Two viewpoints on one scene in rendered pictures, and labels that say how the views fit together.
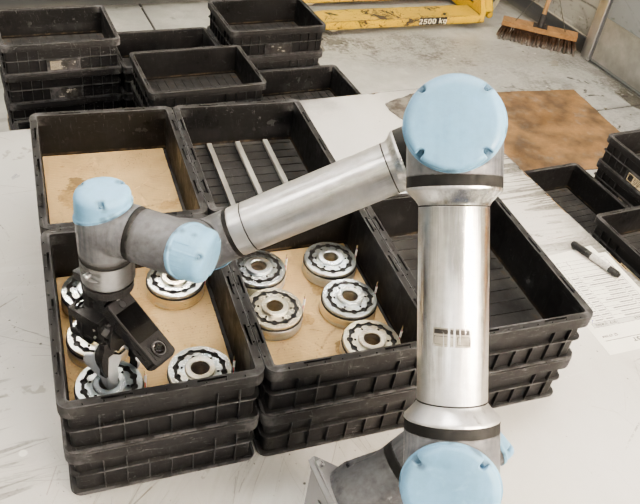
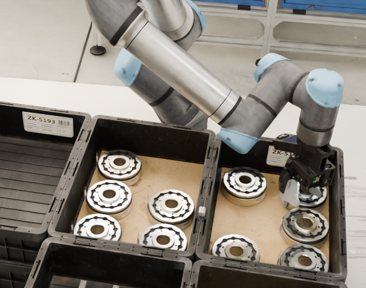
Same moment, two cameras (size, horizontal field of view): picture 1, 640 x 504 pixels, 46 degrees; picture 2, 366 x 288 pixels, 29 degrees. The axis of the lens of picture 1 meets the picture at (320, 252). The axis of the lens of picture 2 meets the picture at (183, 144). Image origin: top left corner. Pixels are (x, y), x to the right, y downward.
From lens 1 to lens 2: 2.04 m
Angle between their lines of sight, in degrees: 95
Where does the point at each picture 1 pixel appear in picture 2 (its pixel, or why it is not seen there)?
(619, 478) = not seen: hidden behind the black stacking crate
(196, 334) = (232, 221)
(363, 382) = (143, 148)
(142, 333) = (292, 137)
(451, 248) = not seen: outside the picture
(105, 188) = (324, 77)
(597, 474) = not seen: hidden behind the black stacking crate
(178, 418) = (266, 166)
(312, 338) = (151, 193)
